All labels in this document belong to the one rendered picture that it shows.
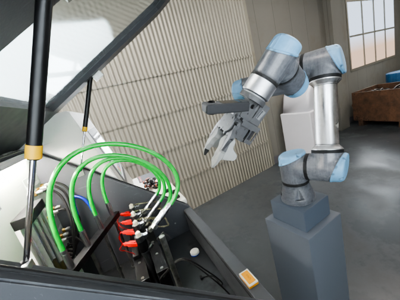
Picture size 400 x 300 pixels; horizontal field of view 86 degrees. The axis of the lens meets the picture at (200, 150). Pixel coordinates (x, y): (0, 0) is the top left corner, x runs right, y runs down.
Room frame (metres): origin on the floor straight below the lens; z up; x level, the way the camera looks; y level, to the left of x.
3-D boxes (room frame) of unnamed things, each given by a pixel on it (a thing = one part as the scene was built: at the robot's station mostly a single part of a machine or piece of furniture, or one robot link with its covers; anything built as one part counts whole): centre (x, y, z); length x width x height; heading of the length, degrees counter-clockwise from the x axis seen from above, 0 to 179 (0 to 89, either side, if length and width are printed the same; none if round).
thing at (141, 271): (0.73, 0.30, 0.91); 0.34 x 0.10 x 0.15; 20
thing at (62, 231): (0.75, 0.59, 1.20); 0.13 x 0.03 x 0.31; 20
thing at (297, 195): (0.89, -0.39, 0.95); 0.15 x 0.15 x 0.10
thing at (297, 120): (3.42, -1.84, 0.60); 0.68 x 0.55 x 1.21; 116
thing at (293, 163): (0.89, -0.39, 1.07); 0.13 x 0.12 x 0.14; 45
